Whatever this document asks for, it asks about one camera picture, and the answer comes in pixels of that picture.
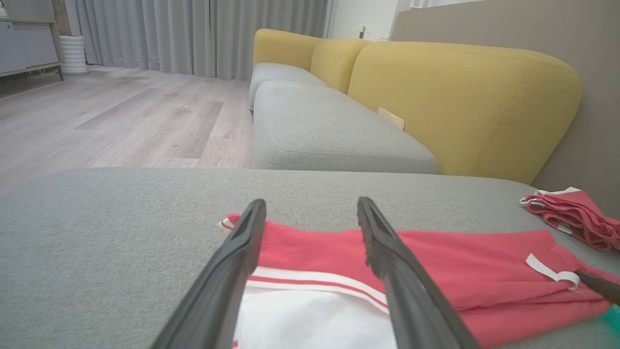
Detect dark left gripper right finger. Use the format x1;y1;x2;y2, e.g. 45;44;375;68
357;196;480;349

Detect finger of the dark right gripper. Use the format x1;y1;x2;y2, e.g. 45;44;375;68
576;270;620;306

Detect yellow sofa backrest cushion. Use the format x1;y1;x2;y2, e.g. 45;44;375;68
348;41;583;185
253;28;323;71
310;39;371;95

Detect grey cabinet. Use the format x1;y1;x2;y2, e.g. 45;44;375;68
0;0;64;82

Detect red shorts with white trim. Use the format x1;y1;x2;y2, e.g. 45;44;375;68
520;187;620;252

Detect red basketball jersey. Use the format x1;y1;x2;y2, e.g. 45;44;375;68
218;213;620;349

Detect beige sofa tag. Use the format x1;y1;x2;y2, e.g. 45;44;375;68
378;107;405;130

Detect grey curtain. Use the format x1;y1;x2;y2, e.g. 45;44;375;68
65;0;330;80

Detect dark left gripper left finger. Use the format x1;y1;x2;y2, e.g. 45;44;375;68
150;199;267;349

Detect white ribbed cylinder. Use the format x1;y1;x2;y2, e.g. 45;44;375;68
59;35;89;76

